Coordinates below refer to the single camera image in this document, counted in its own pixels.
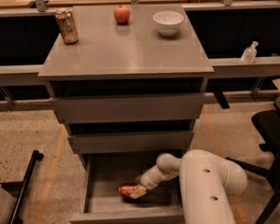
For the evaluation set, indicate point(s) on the black cart frame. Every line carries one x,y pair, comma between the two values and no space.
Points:
12,194

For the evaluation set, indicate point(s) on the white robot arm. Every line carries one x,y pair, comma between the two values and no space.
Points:
206,182

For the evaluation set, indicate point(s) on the gold brown soda can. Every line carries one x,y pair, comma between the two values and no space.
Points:
66,23

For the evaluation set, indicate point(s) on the red apple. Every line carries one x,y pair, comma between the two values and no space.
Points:
121,14

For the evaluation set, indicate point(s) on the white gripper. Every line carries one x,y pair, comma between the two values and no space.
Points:
149,181

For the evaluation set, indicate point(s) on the grey open bottom drawer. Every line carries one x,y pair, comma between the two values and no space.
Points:
101,202

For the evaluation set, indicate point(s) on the grey middle drawer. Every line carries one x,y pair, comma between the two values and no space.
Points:
129,142

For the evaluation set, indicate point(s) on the white ceramic bowl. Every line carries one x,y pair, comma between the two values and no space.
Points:
168,22

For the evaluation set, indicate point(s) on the clear sanitizer pump bottle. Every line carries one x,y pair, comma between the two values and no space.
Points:
250,53

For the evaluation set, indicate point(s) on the grey metal shelf rail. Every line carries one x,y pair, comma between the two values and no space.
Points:
208,38

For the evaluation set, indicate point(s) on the grey drawer cabinet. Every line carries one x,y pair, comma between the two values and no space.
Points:
126,88

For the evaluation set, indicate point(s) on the grey top drawer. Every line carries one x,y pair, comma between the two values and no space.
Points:
128,108

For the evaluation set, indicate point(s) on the red coke can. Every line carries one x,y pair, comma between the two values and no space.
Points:
128,189

